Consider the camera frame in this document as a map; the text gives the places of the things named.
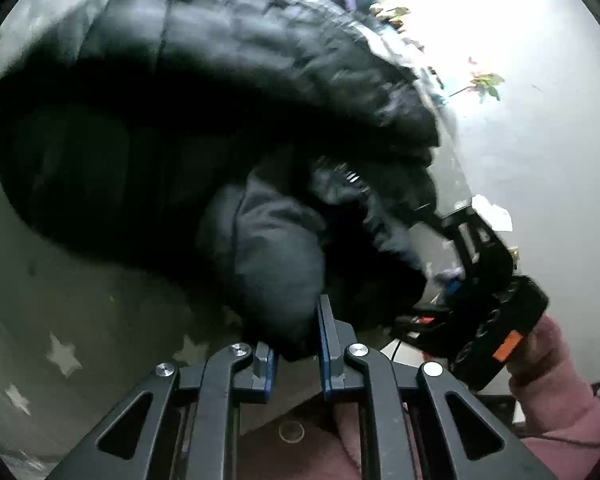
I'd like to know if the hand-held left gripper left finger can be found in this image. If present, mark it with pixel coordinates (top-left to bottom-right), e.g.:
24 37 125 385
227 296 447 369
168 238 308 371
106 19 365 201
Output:
45 342 280 480

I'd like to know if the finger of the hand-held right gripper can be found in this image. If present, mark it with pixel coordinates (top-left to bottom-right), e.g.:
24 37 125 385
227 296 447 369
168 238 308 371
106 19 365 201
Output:
439 206 514 293

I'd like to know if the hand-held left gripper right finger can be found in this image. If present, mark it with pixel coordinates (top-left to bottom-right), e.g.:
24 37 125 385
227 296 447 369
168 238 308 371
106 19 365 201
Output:
317 294 556 480

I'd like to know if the black puffer jacket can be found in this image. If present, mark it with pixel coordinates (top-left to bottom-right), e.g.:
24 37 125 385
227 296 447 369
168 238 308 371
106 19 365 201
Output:
0 0 442 363

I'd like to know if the person's right forearm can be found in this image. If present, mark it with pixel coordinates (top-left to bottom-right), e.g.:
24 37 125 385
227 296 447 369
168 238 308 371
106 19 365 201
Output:
507 314 600 463

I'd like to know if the white paper scrap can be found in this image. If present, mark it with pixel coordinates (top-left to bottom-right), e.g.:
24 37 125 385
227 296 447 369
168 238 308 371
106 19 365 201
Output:
471 194 514 233

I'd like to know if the person's pink fleece clothing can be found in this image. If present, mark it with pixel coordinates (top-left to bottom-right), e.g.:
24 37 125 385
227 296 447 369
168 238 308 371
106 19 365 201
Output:
239 395 423 480

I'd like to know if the grey star-print quilted mattress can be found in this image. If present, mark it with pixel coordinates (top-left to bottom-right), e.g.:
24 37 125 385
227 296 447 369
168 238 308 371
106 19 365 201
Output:
0 0 248 463

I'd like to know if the colourful pinwheel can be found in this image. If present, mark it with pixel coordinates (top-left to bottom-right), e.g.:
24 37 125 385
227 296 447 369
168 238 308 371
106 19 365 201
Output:
449 71 507 104

